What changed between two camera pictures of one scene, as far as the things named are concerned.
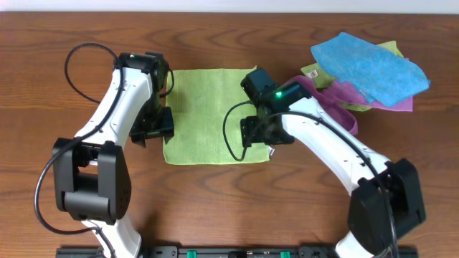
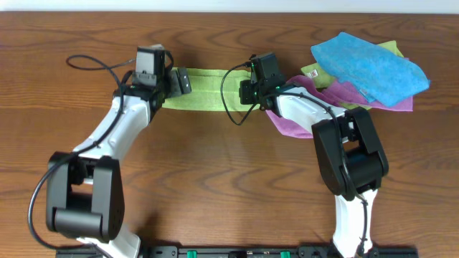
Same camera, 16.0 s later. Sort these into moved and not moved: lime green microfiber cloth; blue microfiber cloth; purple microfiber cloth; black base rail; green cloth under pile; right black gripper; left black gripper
Moved: lime green microfiber cloth; right black gripper; left black gripper
Not moved: purple microfiber cloth; green cloth under pile; black base rail; blue microfiber cloth
